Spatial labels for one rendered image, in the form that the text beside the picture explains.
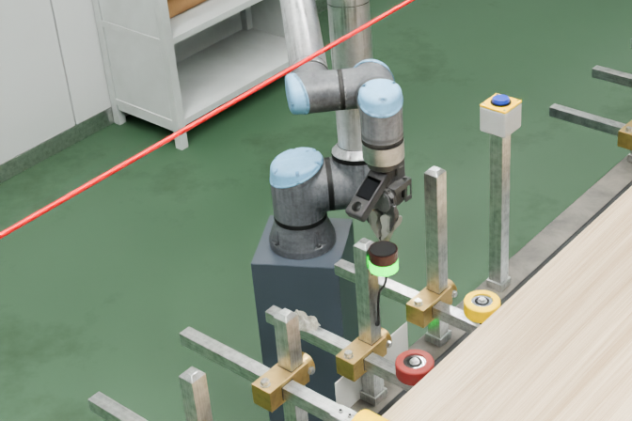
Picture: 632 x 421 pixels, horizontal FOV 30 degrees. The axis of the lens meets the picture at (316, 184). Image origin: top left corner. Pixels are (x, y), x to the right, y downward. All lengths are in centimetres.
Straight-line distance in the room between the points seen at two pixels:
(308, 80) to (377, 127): 20
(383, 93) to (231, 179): 248
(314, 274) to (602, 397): 113
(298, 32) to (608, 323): 94
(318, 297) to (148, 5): 194
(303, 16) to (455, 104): 261
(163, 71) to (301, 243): 187
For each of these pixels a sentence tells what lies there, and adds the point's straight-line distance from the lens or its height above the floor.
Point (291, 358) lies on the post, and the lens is 234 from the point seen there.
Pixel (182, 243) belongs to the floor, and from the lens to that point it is 451.
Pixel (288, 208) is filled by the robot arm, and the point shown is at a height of 76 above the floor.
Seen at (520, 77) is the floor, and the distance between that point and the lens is 555.
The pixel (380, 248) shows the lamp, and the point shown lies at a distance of 240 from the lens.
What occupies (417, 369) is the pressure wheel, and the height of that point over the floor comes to 91.
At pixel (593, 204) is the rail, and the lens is 334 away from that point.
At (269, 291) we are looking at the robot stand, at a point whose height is 51.
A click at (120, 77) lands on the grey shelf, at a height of 26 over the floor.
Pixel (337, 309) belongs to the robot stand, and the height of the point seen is 46.
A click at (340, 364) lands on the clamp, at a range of 254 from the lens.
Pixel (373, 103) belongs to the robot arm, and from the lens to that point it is 243.
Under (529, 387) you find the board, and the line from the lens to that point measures 242.
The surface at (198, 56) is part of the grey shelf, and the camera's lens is 563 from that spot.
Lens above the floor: 250
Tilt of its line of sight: 32 degrees down
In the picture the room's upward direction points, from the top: 5 degrees counter-clockwise
